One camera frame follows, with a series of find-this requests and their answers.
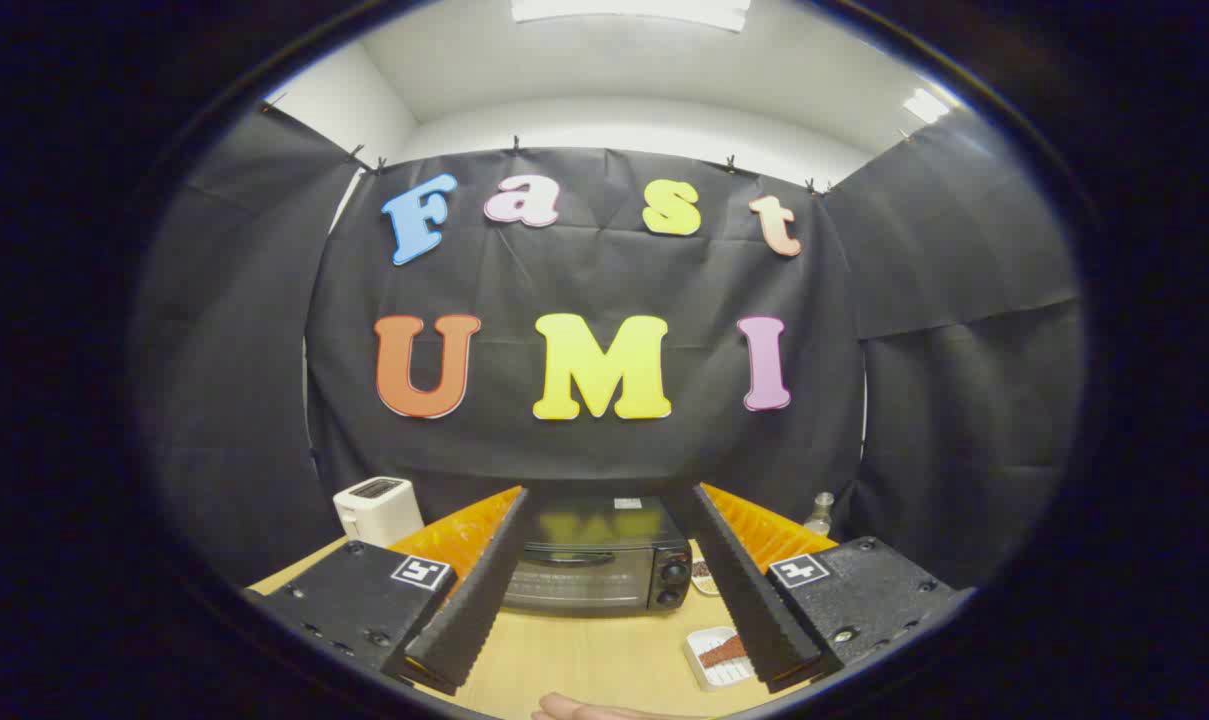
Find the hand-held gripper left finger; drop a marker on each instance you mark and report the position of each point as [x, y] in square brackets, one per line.
[474, 600]

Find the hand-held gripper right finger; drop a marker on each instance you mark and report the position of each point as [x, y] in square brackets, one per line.
[754, 610]

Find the brown steak piece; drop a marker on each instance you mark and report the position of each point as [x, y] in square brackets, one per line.
[724, 655]

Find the black toaster oven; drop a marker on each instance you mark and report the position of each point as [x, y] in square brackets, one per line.
[584, 570]

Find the white bread toaster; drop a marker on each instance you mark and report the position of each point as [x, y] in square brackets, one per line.
[374, 510]

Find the white divided grain dish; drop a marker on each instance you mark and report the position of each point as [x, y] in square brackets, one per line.
[704, 577]

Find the white rectangular dish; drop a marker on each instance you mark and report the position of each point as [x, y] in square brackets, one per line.
[701, 675]

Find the clear glass bottle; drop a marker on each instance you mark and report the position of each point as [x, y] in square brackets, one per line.
[820, 518]

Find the small ceiling light panel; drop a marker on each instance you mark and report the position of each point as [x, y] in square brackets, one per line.
[926, 106]

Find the long ceiling light panel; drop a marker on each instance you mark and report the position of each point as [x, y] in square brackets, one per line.
[629, 12]

